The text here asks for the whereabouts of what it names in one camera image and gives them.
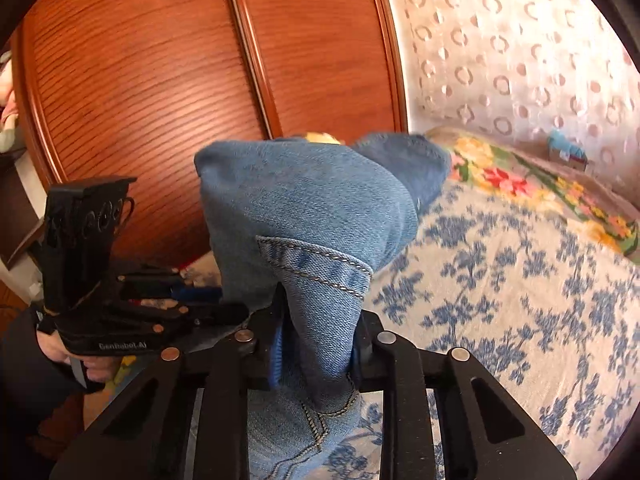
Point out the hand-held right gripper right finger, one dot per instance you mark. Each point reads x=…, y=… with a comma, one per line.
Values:
x=362, y=355

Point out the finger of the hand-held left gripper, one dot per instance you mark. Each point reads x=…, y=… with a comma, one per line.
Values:
x=192, y=293
x=210, y=316

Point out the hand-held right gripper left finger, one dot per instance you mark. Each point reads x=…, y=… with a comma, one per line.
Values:
x=277, y=360

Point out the blue denim pants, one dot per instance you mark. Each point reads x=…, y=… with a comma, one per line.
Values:
x=310, y=220

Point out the person's left forearm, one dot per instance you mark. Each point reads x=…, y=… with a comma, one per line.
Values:
x=30, y=390

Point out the person's left hand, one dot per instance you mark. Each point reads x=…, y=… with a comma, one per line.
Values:
x=102, y=367

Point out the white shelf unit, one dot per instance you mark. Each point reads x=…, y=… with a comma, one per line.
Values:
x=20, y=220

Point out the brown wooden wardrobe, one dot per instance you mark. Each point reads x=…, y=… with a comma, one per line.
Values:
x=150, y=85

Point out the yellow plush toy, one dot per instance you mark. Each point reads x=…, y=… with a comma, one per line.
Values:
x=322, y=138

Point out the cardboard box with blue items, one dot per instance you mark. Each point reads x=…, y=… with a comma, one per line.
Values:
x=567, y=150

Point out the sheer circle-patterned curtain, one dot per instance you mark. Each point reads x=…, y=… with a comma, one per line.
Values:
x=510, y=50

